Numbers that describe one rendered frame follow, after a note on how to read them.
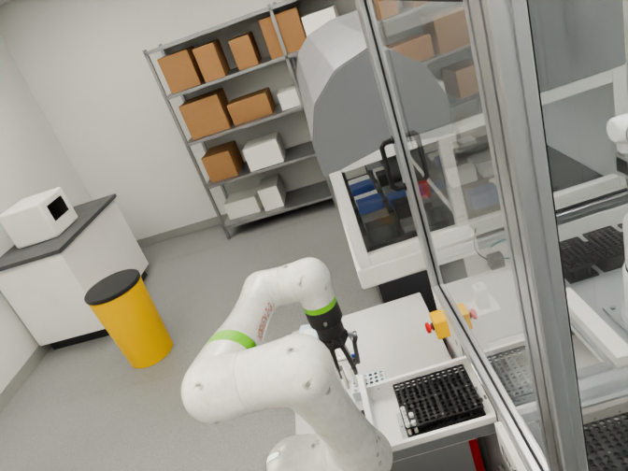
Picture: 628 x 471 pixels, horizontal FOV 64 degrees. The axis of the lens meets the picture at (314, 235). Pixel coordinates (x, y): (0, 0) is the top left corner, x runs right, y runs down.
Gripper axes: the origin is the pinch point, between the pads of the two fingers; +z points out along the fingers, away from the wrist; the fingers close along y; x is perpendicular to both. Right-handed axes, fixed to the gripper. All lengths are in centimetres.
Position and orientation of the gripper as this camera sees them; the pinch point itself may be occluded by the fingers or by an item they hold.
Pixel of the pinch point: (349, 376)
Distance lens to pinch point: 152.0
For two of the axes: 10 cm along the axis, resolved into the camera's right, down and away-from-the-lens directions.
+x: 0.7, 4.3, -9.0
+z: 3.2, 8.4, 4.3
